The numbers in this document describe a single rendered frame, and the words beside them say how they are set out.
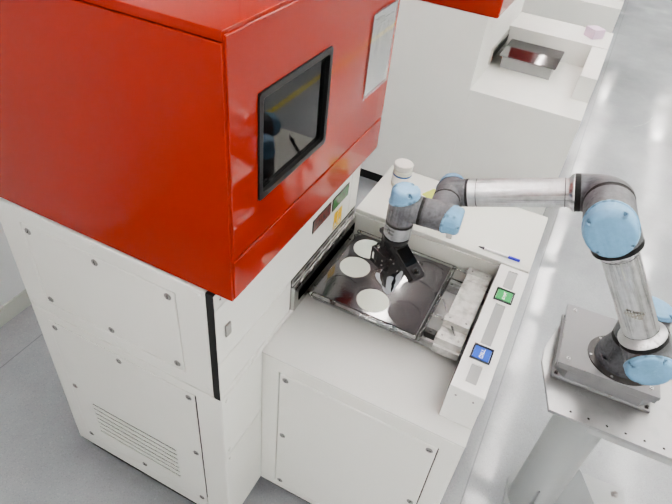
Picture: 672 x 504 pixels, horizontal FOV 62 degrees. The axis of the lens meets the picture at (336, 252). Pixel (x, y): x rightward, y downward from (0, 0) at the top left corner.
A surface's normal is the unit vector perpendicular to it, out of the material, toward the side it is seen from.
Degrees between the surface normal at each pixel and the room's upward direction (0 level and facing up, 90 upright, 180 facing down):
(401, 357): 0
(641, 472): 0
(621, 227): 82
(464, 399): 90
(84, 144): 90
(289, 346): 0
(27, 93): 90
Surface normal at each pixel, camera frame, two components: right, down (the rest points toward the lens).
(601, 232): -0.39, 0.45
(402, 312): 0.09, -0.76
